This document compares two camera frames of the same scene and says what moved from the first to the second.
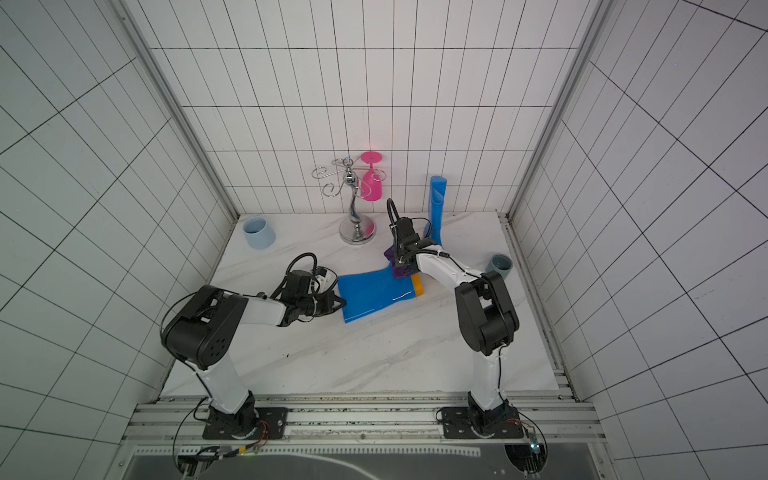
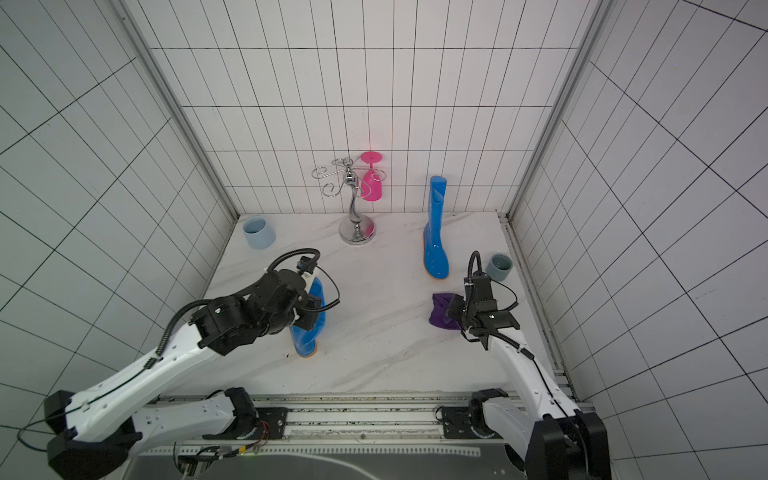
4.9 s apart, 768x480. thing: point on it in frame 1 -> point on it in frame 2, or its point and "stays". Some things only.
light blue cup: (258, 233) stays
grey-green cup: (500, 263) stays
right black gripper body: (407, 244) -> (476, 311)
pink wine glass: (372, 183) stays
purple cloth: (398, 271) -> (438, 315)
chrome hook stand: (357, 229) stays
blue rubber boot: (438, 190) stays
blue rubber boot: (366, 291) -> (305, 340)
